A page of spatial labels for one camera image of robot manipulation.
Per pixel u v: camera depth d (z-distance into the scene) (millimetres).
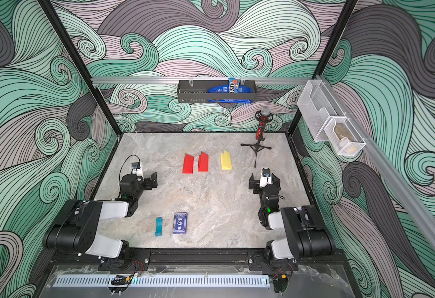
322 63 866
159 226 828
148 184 839
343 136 645
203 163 1037
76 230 439
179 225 814
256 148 1051
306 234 419
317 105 778
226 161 1037
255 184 803
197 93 956
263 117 973
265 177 748
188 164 1007
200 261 757
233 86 901
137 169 796
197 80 946
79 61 860
